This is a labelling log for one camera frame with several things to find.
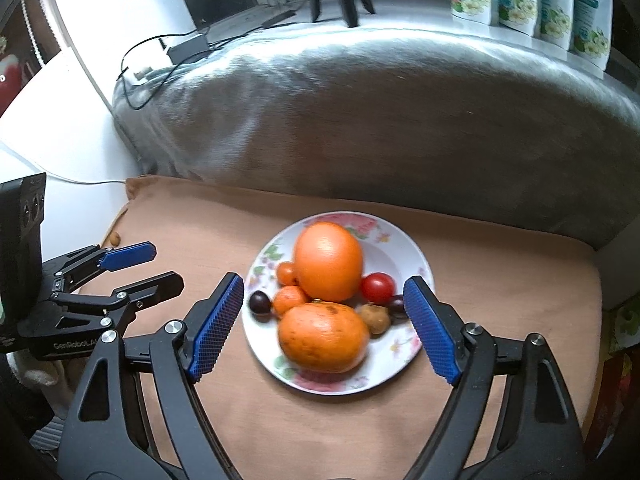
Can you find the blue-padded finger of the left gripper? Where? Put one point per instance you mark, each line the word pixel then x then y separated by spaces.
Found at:
pixel 68 272

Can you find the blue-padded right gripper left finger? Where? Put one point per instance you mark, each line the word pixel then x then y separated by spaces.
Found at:
pixel 108 434

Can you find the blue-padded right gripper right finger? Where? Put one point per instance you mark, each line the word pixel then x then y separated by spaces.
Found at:
pixel 537 435

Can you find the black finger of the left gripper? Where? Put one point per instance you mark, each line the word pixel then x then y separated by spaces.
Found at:
pixel 119 309

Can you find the small brown longan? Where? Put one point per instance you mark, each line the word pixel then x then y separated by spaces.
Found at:
pixel 114 238

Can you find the dark cherry front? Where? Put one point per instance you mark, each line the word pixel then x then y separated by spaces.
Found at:
pixel 259 304

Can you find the dark cherry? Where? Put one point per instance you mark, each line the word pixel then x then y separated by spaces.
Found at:
pixel 396 307
pixel 259 304

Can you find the small kumquat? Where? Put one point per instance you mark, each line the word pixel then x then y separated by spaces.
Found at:
pixel 288 297
pixel 286 274

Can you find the mottled mandarin orange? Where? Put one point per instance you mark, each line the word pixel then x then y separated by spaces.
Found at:
pixel 324 337

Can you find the brown longan fruit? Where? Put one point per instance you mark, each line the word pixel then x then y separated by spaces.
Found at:
pixel 375 317

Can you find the large smooth orange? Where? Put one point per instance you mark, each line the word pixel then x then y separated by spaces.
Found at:
pixel 328 262

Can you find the red cherry tomato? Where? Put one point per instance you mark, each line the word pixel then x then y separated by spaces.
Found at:
pixel 377 288

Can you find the green printed carton box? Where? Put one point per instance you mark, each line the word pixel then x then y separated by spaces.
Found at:
pixel 624 326

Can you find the white floral ceramic plate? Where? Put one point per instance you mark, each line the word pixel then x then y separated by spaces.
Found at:
pixel 386 249

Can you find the black power adapter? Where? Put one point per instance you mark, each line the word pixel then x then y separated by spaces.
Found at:
pixel 189 48

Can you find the grey plush back cushion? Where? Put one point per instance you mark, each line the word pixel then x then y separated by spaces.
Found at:
pixel 453 124

